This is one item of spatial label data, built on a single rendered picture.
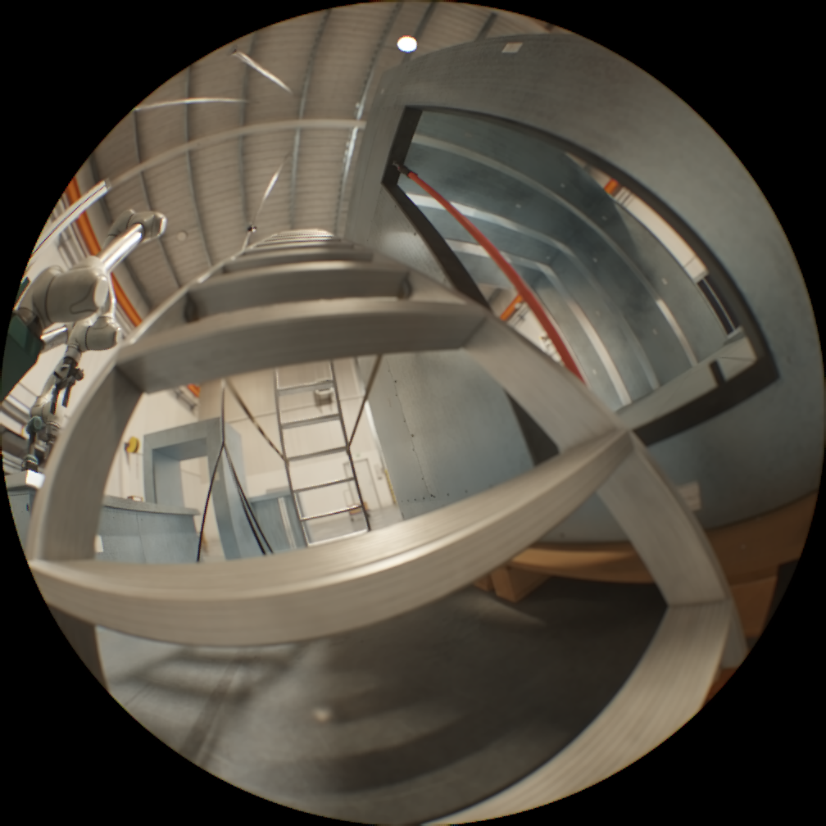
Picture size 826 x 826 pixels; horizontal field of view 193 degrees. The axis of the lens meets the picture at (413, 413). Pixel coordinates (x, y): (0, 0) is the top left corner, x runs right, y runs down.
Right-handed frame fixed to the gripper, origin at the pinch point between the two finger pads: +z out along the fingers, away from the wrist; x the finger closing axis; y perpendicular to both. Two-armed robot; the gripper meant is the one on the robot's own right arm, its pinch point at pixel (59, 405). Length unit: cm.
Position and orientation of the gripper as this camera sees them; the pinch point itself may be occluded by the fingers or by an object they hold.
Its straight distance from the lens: 123.5
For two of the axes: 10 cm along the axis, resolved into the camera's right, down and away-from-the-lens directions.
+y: 2.7, -3.6, -8.9
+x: 9.2, -1.9, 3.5
